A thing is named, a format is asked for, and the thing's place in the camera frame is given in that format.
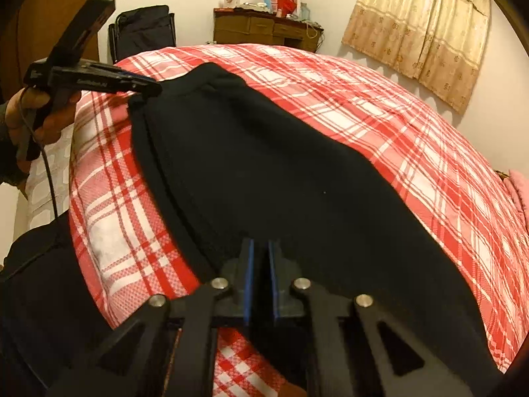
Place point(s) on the pink folded blanket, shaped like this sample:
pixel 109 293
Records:
pixel 518 186

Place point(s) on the person's left hand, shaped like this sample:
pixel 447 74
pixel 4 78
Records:
pixel 28 101

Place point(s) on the red plaid bed cover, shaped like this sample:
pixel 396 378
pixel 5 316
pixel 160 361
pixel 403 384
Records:
pixel 125 252

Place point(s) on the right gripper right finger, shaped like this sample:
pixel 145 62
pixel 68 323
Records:
pixel 355 347

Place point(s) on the black pants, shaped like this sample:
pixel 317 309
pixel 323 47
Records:
pixel 225 163

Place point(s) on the beige patterned curtain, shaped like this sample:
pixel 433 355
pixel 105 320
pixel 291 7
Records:
pixel 438 43

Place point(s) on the brown wooden door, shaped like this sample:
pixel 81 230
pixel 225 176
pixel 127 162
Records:
pixel 29 31

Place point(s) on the brown wooden desk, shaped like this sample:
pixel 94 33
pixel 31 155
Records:
pixel 239 26

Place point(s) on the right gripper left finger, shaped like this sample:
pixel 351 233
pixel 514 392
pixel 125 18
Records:
pixel 167 347

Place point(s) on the red items on desk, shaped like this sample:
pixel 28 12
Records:
pixel 283 8

